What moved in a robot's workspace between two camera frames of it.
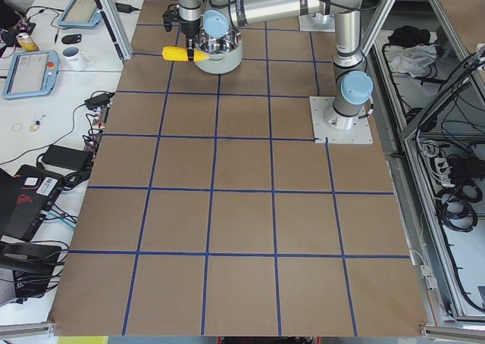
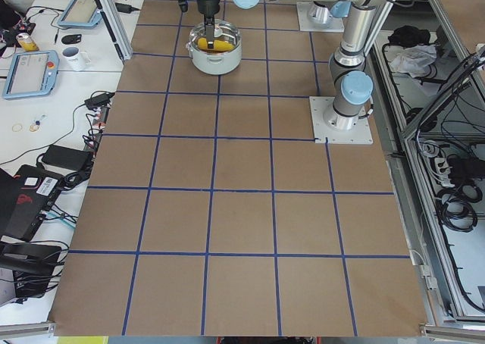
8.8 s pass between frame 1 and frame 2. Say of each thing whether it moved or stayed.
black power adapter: stayed
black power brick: stayed
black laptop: stayed
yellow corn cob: moved
